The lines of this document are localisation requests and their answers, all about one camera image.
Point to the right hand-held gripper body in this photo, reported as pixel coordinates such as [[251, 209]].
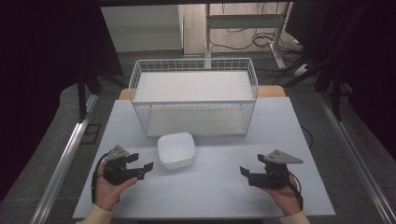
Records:
[[274, 171]]

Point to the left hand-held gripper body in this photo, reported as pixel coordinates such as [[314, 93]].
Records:
[[115, 165]]

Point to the person's left hand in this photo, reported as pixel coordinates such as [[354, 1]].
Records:
[[107, 191]]

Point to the person's right hand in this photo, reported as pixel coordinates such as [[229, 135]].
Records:
[[285, 197]]

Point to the white square bowl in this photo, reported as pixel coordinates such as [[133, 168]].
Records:
[[176, 150]]

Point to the wooden table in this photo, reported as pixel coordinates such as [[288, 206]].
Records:
[[274, 91]]

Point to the black stand leg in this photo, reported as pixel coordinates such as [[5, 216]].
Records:
[[82, 99]]

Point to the white power strip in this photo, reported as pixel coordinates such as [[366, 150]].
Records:
[[301, 69]]

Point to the dark curtain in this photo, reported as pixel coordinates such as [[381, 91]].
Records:
[[40, 77], [358, 62]]

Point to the aluminium rail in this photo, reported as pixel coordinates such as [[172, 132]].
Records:
[[358, 155], [62, 168]]

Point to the white metal desk frame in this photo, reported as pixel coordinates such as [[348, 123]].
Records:
[[246, 21]]

